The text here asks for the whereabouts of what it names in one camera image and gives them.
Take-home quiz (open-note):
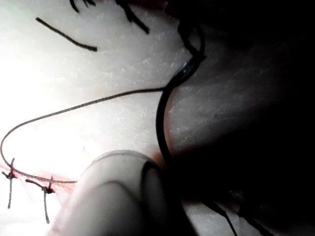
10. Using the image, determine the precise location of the curved steel needle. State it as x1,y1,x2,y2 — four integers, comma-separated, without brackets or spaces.
155,55,206,173

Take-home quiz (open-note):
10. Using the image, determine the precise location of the short black thread piece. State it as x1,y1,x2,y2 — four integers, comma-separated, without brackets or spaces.
35,17,98,52

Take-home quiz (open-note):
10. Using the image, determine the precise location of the black stitching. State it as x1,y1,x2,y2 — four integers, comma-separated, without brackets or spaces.
1,157,57,225
69,0,150,34

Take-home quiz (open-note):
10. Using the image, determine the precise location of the tissue pad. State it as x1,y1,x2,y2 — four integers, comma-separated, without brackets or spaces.
0,0,315,236

